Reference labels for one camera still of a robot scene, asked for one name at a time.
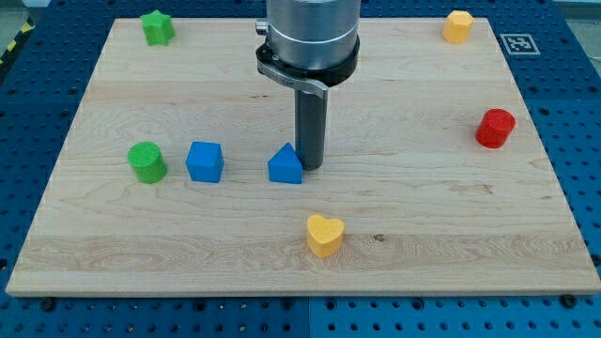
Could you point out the blue triangle block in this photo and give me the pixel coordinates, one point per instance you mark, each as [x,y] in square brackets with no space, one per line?
[285,167]

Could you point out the green star block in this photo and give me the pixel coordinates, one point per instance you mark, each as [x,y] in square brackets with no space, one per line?
[157,27]

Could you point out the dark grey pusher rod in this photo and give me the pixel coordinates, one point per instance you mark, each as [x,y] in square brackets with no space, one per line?
[310,127]

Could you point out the yellow heart block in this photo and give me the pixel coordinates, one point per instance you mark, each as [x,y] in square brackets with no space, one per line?
[324,236]

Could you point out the blue cube block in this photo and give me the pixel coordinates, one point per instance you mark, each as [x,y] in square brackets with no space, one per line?
[205,162]

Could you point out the light wooden board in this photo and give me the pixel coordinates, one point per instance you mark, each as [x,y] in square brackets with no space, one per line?
[428,210]

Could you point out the green cylinder block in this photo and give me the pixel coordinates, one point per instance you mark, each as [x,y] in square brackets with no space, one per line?
[147,163]

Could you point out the red cylinder block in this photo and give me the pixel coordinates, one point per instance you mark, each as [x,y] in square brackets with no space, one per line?
[495,128]

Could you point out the yellow hexagon block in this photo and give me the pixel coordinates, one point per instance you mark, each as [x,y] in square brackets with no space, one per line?
[457,27]

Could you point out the white fiducial marker tag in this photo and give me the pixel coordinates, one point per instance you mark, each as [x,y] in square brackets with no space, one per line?
[519,44]

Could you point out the black and yellow hazard tape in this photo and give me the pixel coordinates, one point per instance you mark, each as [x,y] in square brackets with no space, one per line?
[16,45]

